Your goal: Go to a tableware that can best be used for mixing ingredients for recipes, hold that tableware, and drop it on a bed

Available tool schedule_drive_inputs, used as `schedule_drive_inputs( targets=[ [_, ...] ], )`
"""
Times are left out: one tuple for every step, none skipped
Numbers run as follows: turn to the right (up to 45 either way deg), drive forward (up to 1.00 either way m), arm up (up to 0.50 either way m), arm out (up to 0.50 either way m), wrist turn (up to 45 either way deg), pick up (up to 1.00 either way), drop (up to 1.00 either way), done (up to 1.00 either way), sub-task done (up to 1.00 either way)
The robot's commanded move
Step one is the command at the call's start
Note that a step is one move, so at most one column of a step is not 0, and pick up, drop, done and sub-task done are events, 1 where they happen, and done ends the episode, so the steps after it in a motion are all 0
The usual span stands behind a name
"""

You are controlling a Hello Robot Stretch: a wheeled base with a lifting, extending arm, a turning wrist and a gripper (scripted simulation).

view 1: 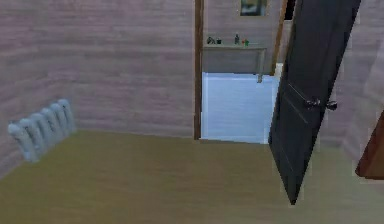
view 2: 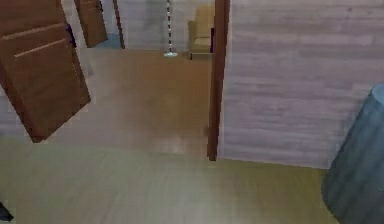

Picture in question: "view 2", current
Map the silver floor lamp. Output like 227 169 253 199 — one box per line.
163 0 179 58

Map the beige armchair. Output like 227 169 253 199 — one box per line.
188 3 215 61

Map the grey-blue round bin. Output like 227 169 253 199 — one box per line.
321 83 384 224

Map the black object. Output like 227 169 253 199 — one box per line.
0 201 15 223

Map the black door handle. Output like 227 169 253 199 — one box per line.
65 23 78 49

